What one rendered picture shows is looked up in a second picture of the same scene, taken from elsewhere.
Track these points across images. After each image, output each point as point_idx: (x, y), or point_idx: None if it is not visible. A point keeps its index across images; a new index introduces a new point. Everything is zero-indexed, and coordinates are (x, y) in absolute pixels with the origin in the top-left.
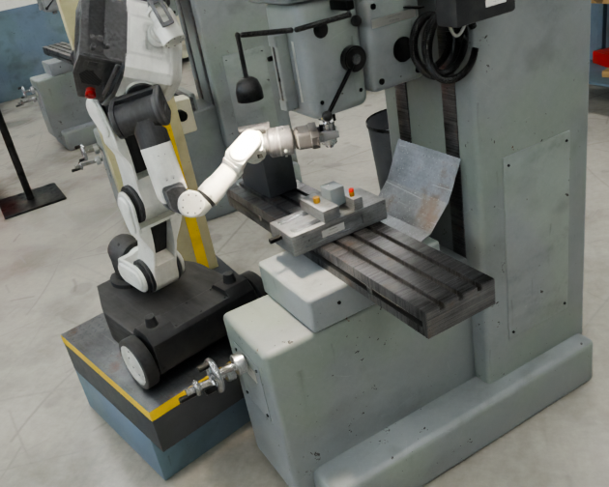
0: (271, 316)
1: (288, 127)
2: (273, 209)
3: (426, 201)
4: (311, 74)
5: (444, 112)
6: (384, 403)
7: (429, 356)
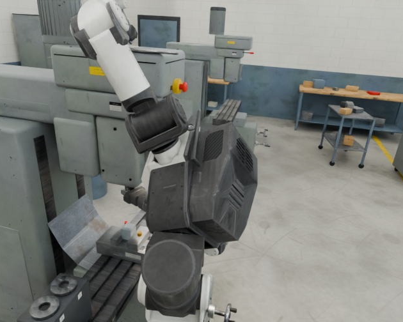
0: None
1: (146, 191)
2: (112, 299)
3: (92, 225)
4: None
5: (77, 176)
6: None
7: None
